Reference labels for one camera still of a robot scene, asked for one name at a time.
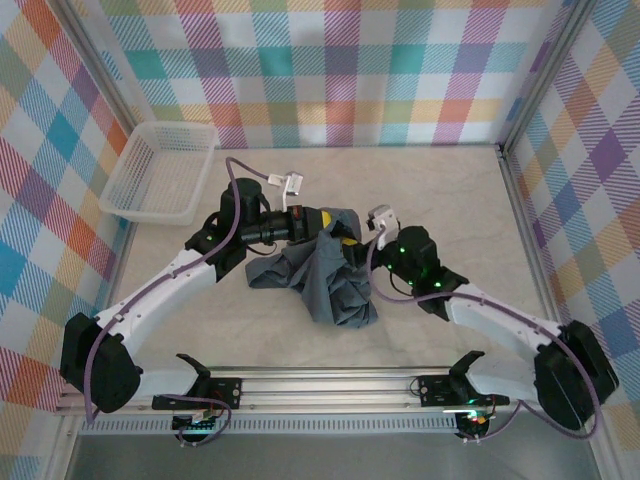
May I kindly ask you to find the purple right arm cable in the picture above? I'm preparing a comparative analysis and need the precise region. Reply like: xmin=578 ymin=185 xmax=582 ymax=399
xmin=367 ymin=229 xmax=601 ymax=445

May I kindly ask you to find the aluminium frame post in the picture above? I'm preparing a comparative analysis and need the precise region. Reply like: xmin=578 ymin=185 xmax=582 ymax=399
xmin=497 ymin=0 xmax=601 ymax=156
xmin=49 ymin=0 xmax=141 ymax=139

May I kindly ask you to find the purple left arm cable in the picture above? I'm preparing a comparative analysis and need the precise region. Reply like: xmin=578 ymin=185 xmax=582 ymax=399
xmin=84 ymin=157 xmax=274 ymax=447

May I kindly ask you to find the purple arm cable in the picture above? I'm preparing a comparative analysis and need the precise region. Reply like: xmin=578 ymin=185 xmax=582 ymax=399
xmin=84 ymin=157 xmax=274 ymax=447
xmin=367 ymin=229 xmax=601 ymax=445

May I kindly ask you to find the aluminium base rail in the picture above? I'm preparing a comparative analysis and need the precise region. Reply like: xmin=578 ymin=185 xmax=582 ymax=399
xmin=54 ymin=364 xmax=609 ymax=416

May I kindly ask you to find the grey-blue t-shirt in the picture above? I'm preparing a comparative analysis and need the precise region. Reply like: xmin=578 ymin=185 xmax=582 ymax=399
xmin=244 ymin=205 xmax=380 ymax=331

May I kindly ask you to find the grey slotted cable duct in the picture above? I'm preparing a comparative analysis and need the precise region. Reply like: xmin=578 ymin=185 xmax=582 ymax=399
xmin=79 ymin=417 xmax=461 ymax=436

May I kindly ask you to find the white plastic mesh basket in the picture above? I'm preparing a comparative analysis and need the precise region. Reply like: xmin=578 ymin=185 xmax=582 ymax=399
xmin=98 ymin=121 xmax=220 ymax=227

